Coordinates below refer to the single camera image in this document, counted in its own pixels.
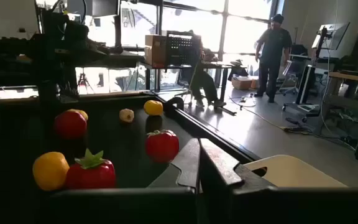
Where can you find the black tripod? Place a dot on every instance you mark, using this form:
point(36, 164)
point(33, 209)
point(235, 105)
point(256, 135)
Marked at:
point(84, 82)

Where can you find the brown cardboard box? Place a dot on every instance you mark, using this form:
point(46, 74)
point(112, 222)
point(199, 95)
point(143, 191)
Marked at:
point(154, 51)

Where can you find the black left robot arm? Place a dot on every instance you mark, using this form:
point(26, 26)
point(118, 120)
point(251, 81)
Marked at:
point(54, 62)

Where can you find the white base monitor stand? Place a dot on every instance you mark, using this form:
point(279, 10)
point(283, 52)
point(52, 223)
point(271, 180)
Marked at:
point(303, 84)

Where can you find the standing person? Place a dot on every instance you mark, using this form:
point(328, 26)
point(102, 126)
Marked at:
point(270, 59)

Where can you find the dark work desk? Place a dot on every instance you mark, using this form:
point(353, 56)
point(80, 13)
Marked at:
point(219, 66)

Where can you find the large window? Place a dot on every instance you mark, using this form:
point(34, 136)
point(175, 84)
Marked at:
point(244, 34)

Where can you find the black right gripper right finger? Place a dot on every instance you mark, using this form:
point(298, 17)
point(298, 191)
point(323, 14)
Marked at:
point(216, 168)

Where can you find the black table edge clamp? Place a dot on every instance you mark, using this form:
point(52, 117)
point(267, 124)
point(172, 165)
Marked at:
point(174, 102)

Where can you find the wooden workbench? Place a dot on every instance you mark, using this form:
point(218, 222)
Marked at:
point(353, 77)

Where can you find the black computer monitor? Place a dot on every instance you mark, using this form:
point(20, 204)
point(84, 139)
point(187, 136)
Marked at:
point(92, 7)

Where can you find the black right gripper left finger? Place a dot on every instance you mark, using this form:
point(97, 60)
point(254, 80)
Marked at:
point(188, 161)

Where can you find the red toy tomato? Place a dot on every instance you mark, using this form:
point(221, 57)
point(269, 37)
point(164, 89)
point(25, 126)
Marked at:
point(162, 147)
point(90, 177)
point(70, 126)

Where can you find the open cardboard box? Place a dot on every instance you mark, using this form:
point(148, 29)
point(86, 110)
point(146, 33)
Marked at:
point(241, 83)

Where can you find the white garlic bulb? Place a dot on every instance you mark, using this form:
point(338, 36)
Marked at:
point(126, 115)

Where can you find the monitor on stand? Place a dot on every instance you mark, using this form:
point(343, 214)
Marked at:
point(332, 35)

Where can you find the seated person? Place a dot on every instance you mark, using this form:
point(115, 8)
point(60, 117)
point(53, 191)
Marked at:
point(205, 82)

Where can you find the yellow toy lemon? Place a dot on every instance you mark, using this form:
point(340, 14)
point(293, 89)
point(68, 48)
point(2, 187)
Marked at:
point(153, 107)
point(50, 171)
point(82, 113)

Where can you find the white plastic bin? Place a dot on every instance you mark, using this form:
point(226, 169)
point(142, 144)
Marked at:
point(291, 174)

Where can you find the black perforated crate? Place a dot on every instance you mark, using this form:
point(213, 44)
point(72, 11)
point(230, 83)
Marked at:
point(180, 48)

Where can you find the black table mat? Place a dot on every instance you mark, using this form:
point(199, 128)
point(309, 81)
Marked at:
point(120, 149)

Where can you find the grey office desk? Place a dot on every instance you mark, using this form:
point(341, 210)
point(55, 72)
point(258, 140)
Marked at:
point(120, 59)

